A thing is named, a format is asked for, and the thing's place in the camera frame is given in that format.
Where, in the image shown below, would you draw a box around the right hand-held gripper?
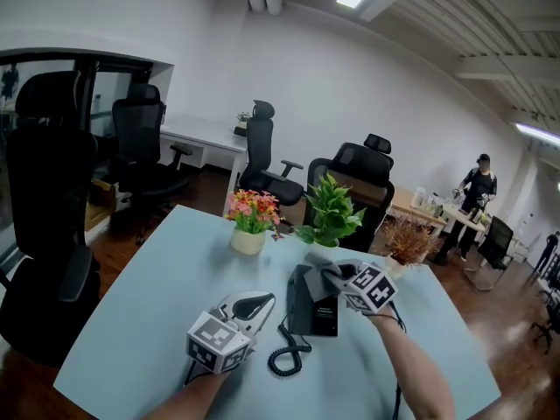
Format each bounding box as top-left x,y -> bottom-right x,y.
325,258 -> 398,316

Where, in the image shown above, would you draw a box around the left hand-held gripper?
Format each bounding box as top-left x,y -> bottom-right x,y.
186,290 -> 277,374

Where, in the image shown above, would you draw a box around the grey cloth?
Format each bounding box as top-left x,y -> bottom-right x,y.
303,251 -> 347,305

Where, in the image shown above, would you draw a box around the black desk telephone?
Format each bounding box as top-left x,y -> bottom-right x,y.
286,263 -> 340,339

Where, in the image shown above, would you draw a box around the person's right forearm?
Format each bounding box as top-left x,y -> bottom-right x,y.
365,304 -> 456,420

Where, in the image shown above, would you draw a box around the person's left forearm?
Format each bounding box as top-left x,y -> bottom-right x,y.
143,367 -> 233,420

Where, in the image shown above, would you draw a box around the green plant in white pot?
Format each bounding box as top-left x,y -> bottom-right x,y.
290,172 -> 368,249

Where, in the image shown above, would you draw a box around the pink flowers in cream pot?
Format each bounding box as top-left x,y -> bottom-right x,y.
225,189 -> 286,256

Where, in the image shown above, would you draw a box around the brown dried plant in pot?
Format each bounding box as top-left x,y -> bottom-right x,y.
378,216 -> 441,281

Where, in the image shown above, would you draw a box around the wooden desk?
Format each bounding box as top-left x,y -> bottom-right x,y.
387,188 -> 448,244

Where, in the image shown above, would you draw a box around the black mesh office chair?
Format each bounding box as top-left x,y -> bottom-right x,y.
304,141 -> 396,254

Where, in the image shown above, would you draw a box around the white round table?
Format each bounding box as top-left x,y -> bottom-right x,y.
441,202 -> 489,244

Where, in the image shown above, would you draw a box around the black cantilever visitor chair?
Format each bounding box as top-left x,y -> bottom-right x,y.
465,215 -> 515,292

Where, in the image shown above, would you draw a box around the brown cardboard box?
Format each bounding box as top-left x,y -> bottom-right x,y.
85,177 -> 117,234

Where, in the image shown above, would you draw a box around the white desk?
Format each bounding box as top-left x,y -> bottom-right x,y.
159,117 -> 249,216

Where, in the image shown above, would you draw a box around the small potted plant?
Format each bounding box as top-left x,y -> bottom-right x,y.
233,110 -> 253,138

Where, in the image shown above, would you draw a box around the long ceiling light strip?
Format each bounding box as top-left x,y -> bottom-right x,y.
514,122 -> 560,146

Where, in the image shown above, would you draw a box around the dark glass partition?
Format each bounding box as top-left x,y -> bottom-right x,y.
0,49 -> 155,270

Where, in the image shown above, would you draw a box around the black coiled phone cord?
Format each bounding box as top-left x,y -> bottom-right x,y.
267,312 -> 312,377

